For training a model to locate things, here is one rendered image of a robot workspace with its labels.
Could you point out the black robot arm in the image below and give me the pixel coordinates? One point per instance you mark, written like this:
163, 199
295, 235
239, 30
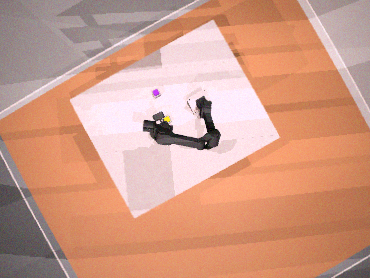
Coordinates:
163, 133

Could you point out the purple button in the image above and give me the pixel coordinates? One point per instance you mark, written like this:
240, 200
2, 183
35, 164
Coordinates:
156, 93

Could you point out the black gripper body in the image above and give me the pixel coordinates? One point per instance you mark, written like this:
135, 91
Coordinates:
158, 116

